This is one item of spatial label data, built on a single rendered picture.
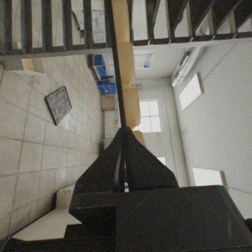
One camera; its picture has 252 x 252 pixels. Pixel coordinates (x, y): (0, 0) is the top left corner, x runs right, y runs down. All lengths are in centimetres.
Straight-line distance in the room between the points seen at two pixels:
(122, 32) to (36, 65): 160
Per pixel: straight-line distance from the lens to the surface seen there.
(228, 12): 71
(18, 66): 150
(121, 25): 20
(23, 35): 80
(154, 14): 59
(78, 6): 320
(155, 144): 489
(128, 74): 16
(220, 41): 78
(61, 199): 194
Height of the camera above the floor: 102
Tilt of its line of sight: 1 degrees down
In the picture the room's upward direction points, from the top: 86 degrees clockwise
